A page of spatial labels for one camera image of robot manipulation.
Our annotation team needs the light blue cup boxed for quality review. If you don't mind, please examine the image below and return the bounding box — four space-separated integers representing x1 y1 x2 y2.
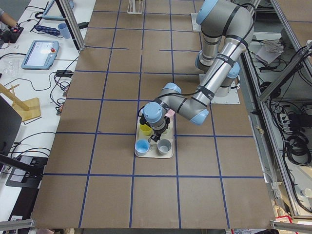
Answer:
135 139 150 156

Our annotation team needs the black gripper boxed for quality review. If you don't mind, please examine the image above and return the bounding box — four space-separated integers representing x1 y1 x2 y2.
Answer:
150 117 171 143

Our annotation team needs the grey plastic cup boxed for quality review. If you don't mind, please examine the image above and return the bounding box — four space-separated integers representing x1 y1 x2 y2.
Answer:
157 139 172 155

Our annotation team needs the yellow plastic cup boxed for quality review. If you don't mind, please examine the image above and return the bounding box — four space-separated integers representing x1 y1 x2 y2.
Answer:
139 124 153 136

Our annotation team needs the white wire cup rack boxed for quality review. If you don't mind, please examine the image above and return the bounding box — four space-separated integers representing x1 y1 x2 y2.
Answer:
127 0 144 15

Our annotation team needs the pink plastic cup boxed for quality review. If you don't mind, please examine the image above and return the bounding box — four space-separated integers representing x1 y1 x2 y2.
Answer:
165 109 175 117

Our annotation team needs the wooden stand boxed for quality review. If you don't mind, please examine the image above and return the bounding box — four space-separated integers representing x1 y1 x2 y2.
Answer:
0 84 41 122

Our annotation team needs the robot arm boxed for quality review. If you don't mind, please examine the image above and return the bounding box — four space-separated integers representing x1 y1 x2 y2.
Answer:
140 0 254 142

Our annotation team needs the blue checked umbrella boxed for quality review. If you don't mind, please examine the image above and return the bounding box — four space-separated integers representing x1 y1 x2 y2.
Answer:
34 25 60 36

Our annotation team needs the cream plastic tray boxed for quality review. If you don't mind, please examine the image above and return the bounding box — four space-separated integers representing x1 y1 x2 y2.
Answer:
135 117 174 159

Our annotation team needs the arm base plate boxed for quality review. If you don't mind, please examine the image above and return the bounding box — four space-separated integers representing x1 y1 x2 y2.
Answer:
191 13 201 32
211 75 241 104

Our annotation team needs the black monitor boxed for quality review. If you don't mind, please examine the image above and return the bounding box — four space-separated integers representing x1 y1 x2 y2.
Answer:
0 97 43 178

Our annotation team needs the blue cup on desk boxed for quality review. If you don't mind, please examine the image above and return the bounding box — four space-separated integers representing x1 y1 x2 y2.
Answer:
58 23 71 39

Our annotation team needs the teach pendant tablet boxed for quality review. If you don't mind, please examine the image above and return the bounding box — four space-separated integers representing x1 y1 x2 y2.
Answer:
21 40 59 70

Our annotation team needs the aluminium frame post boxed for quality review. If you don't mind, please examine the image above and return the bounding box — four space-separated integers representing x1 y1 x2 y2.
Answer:
56 0 85 51

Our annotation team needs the black power adapter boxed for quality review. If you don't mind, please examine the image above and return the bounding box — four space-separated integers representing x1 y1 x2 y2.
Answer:
56 70 74 78

